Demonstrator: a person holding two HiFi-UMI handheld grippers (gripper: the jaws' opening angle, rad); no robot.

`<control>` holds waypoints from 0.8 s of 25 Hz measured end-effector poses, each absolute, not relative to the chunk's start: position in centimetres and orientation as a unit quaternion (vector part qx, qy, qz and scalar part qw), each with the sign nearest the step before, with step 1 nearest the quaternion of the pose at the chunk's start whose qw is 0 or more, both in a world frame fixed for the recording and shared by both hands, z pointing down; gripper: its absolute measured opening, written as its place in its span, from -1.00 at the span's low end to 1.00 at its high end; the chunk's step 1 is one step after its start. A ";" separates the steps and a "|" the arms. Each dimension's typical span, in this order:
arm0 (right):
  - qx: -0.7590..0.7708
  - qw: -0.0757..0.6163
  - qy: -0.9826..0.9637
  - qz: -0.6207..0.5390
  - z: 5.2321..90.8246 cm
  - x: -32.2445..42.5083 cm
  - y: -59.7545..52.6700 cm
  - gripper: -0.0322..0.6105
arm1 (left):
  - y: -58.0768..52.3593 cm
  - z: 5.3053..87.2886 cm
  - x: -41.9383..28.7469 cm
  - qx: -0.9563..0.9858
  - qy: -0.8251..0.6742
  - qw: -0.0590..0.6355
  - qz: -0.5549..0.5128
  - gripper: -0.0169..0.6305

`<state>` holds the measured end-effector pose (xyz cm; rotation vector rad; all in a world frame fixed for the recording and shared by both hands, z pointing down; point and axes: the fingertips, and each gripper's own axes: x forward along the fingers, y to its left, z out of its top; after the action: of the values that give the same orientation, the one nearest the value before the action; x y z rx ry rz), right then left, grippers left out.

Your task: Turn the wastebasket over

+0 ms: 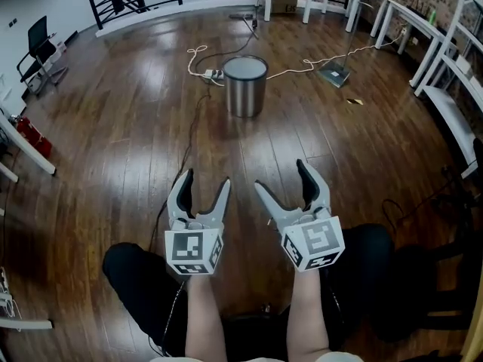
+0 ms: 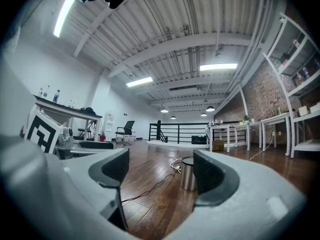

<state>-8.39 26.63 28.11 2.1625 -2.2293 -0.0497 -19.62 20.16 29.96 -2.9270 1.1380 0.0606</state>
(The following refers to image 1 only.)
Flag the looped white braided cable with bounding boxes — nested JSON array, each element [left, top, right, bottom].
[[186, 44, 224, 87]]

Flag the person's left forearm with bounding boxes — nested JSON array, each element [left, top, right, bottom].
[[183, 272, 228, 362]]

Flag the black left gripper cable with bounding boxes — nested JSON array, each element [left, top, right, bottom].
[[147, 280, 188, 357]]

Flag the white shelf unit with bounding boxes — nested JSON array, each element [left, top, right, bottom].
[[408, 0, 483, 179]]

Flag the black round stool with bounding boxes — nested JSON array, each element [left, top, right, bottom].
[[221, 312, 292, 362]]

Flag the red fire extinguisher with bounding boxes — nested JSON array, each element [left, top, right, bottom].
[[8, 114, 54, 158]]

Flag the person's left leg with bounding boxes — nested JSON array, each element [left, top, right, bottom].
[[102, 241, 189, 358]]

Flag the floor stand with flat base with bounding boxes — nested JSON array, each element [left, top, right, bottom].
[[315, 2, 364, 89]]

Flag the steel trash can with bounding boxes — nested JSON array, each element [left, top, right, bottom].
[[221, 54, 269, 119]]

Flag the person's right forearm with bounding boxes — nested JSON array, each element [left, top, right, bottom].
[[285, 268, 334, 362]]

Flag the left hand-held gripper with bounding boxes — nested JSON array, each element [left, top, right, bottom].
[[165, 168, 232, 277]]

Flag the thick black floor cable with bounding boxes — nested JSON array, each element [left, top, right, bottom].
[[193, 23, 258, 75]]

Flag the white desk with slanted leg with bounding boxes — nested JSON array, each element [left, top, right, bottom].
[[0, 106, 57, 184]]

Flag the black office chair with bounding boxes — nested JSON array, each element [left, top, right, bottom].
[[16, 14, 69, 96]]

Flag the cardboard box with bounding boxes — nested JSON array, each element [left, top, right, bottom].
[[270, 0, 300, 15]]

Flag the short white table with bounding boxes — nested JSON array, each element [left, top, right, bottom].
[[374, 0, 447, 57]]

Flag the person's white shirt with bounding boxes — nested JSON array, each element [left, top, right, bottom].
[[149, 348, 364, 362]]

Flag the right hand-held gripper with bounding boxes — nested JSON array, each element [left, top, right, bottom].
[[253, 158, 346, 273]]

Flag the person's leg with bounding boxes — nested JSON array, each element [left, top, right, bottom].
[[320, 222, 397, 351], [102, 241, 189, 358]]

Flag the long white braided cable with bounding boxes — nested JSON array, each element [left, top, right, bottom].
[[265, 35, 404, 81]]

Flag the black metal chair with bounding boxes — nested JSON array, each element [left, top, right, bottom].
[[379, 137, 483, 343]]

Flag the person's right leg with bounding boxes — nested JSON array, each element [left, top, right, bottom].
[[320, 222, 397, 351]]

